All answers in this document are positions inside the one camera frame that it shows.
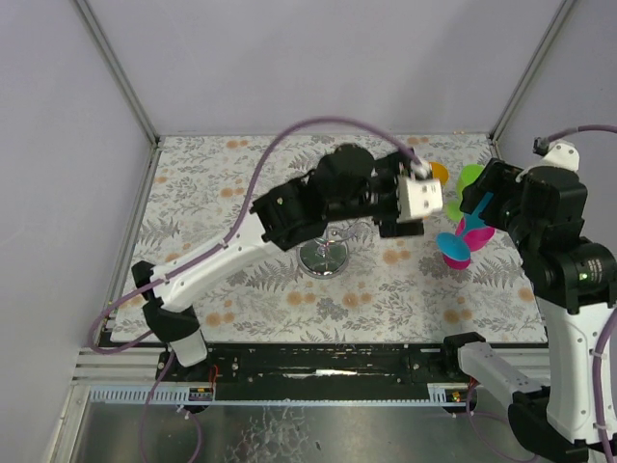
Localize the aluminium frame post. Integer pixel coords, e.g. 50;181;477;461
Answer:
488;0;578;145
71;0;161;146

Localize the pink plastic wine glass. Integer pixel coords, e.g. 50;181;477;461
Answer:
436;218;495;270

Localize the chrome wine glass rack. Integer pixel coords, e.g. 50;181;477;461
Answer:
296;219;372;280

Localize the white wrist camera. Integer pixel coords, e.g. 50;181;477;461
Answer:
533;137;580;174
396;160;443;223

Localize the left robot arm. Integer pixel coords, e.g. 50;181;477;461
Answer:
131;144;443;367

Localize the floral patterned table mat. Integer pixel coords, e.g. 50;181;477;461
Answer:
133;136;546;343

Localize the right aluminium frame post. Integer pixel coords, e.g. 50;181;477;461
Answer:
488;0;578;145

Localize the orange plastic wine glass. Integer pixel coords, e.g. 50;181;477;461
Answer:
430;161;449;185

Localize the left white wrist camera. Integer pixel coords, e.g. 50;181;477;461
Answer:
396;160;443;223

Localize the green plastic wine glass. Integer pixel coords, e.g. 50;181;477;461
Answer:
444;164;484;224

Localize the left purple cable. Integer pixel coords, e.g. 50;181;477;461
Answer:
86;115;428;463

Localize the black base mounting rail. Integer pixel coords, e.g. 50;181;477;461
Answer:
156;342;470;403

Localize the left aluminium frame post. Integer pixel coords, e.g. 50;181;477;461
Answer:
71;0;161;146

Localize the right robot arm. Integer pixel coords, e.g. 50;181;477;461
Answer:
443;159;616;462

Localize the blue plastic wine glass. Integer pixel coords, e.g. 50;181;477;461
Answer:
436;193;495;264

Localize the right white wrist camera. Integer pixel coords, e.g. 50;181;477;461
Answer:
533;137;580;174

